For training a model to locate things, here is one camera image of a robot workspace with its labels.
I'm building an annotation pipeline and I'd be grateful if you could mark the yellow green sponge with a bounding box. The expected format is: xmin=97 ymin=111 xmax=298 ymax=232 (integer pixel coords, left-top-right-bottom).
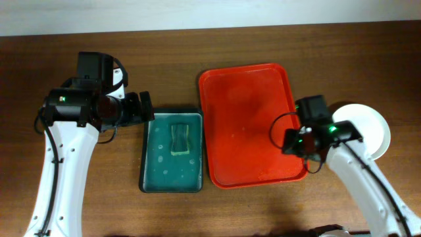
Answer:
xmin=170 ymin=123 xmax=190 ymax=156

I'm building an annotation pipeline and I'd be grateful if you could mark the white plate with green stain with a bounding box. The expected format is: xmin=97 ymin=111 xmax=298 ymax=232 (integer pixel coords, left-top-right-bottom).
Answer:
xmin=332 ymin=103 xmax=391 ymax=160

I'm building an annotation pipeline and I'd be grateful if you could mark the red plastic tray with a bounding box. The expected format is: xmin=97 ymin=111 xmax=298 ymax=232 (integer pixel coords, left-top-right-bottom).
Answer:
xmin=198 ymin=63 xmax=307 ymax=189

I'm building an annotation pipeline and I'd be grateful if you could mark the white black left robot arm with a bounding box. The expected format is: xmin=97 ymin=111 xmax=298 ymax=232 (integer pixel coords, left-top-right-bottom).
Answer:
xmin=25 ymin=78 xmax=154 ymax=236

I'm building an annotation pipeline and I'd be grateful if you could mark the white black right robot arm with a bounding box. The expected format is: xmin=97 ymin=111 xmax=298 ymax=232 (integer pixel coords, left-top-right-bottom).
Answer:
xmin=282 ymin=120 xmax=420 ymax=236

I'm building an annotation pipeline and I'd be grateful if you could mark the dark green water tray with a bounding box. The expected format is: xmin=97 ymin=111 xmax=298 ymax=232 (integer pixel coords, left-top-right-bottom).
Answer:
xmin=139 ymin=108 xmax=203 ymax=193

